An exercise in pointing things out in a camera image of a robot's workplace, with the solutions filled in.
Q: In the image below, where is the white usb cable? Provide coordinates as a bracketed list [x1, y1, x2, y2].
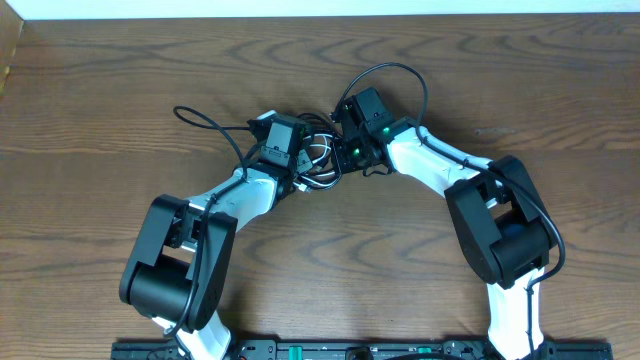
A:
[294, 132, 339, 193]

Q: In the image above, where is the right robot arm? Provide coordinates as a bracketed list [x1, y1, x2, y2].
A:
[331, 88, 558, 359]

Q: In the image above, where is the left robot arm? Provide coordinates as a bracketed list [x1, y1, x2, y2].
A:
[119, 111, 318, 359]

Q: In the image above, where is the right camera cable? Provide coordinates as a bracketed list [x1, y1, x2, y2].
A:
[333, 61, 567, 360]

